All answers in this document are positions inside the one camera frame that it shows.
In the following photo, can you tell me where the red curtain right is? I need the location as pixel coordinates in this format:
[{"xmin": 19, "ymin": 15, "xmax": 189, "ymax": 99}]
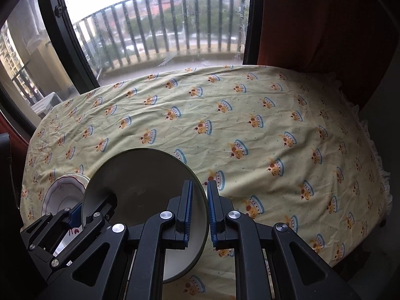
[{"xmin": 255, "ymin": 0, "xmax": 399, "ymax": 104}]

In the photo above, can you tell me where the balcony metal railing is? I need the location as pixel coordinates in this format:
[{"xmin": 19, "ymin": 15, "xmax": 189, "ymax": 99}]
[{"xmin": 73, "ymin": 0, "xmax": 250, "ymax": 75}]

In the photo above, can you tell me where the white air conditioner unit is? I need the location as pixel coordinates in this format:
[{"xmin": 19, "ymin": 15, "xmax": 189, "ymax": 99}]
[{"xmin": 31, "ymin": 92, "xmax": 62, "ymax": 119}]

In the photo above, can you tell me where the yellow crown-print tablecloth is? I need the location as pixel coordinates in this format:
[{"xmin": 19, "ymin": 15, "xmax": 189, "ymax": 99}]
[{"xmin": 19, "ymin": 64, "xmax": 393, "ymax": 300}]

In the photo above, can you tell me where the hanging white cloth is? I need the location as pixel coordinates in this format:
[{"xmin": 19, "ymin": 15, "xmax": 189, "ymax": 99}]
[{"xmin": 15, "ymin": 0, "xmax": 48, "ymax": 54}]

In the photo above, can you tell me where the large green-rimmed white bowl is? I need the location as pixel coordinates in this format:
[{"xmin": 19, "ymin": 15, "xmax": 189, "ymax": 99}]
[{"xmin": 81, "ymin": 148, "xmax": 209, "ymax": 283}]

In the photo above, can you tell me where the white plate red pattern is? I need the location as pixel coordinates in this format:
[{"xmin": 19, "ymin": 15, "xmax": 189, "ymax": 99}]
[{"xmin": 41, "ymin": 175, "xmax": 87, "ymax": 256}]

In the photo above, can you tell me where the red curtain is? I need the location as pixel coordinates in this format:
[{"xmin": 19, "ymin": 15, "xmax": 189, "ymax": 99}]
[
  {"xmin": 255, "ymin": 0, "xmax": 399, "ymax": 104},
  {"xmin": 1, "ymin": 113, "xmax": 29, "ymax": 157}
]

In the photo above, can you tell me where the red curtain left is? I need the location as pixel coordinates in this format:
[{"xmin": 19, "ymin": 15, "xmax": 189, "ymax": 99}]
[{"xmin": 1, "ymin": 113, "xmax": 29, "ymax": 157}]

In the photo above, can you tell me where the black window frame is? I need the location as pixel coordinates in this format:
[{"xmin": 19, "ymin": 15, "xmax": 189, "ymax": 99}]
[{"xmin": 1, "ymin": 0, "xmax": 256, "ymax": 138}]

